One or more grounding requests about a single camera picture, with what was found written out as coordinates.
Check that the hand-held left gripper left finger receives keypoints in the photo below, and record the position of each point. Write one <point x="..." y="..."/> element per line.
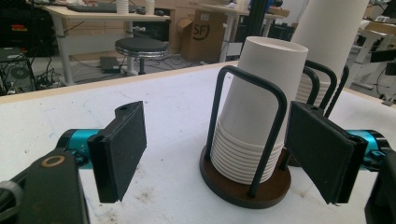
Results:
<point x="121" y="149"/>

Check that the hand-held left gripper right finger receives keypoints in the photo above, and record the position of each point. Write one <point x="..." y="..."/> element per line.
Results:
<point x="320" y="149"/>

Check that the short stack of white cups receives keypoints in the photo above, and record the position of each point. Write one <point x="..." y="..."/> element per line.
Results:
<point x="261" y="93"/>

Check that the tall stack of white cups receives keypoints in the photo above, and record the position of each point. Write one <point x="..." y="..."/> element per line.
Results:
<point x="330" y="31"/>

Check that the white table mat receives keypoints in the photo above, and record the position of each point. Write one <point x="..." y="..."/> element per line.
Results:
<point x="174" y="102"/>

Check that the flat black floor box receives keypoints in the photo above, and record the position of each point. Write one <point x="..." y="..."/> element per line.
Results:
<point x="109" y="64"/>

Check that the round black stool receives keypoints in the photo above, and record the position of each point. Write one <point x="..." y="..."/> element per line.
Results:
<point x="141" y="45"/>

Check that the black computer tower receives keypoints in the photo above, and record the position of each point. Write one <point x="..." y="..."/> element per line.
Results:
<point x="18" y="71"/>

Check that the wooden desk with white legs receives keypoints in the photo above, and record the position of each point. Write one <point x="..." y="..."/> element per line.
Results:
<point x="93" y="16"/>

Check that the brown cardboard box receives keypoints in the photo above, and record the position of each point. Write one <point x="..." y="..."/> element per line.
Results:
<point x="202" y="34"/>

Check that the black computer mouse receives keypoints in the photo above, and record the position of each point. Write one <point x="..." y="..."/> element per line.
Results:
<point x="159" y="12"/>

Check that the white cup stack on desk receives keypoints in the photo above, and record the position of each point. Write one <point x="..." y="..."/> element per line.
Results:
<point x="149" y="6"/>
<point x="122" y="6"/>

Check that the black keyboard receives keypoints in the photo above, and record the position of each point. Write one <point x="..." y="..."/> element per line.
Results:
<point x="93" y="7"/>

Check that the white-legged side desk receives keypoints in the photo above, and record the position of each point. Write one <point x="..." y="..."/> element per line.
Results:
<point x="232" y="18"/>

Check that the black frame post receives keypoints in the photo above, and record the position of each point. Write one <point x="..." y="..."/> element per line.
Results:
<point x="257" y="15"/>

